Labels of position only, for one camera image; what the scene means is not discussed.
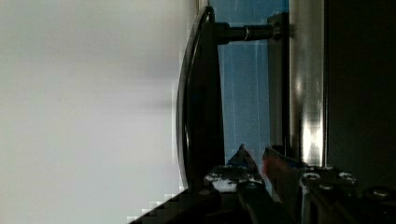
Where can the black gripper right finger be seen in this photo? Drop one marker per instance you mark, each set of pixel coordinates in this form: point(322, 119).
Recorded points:
point(311, 194)

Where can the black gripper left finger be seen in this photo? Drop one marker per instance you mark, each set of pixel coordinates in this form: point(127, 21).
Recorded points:
point(240, 189)

